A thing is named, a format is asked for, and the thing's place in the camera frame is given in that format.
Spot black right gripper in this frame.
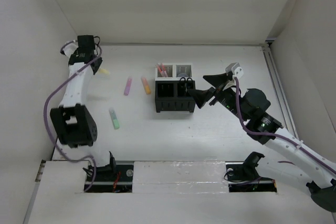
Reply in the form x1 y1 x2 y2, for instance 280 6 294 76
187 72 249 122

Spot black handled scissors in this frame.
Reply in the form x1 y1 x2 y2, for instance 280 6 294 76
179 77 194 97

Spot yellow highlighter marker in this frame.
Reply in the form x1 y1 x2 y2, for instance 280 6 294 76
98 68 110 75

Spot purple highlighter marker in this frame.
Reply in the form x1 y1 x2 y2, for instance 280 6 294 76
123 77 132 96

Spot orange highlighter marker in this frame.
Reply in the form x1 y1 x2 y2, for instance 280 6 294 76
141 77 151 95

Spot green highlighter marker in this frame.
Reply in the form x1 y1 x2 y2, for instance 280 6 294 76
109 108 120 130

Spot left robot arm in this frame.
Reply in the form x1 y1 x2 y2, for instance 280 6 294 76
50 35 102 156

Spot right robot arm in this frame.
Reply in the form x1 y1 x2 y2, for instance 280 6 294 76
188 74 335 212

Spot white slotted organizer box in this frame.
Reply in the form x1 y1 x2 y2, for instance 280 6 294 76
155 63 193 81

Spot black slotted organizer box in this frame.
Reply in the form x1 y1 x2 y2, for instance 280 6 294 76
155 80 196 113

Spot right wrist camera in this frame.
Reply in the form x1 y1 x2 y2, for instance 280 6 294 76
225 62 244 80

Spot aluminium rail right side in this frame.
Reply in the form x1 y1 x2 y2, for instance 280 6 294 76
261 40 298 136

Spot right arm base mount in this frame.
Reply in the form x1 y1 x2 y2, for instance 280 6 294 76
223 152 277 193

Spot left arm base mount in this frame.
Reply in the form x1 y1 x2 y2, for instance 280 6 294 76
83 153 134 194

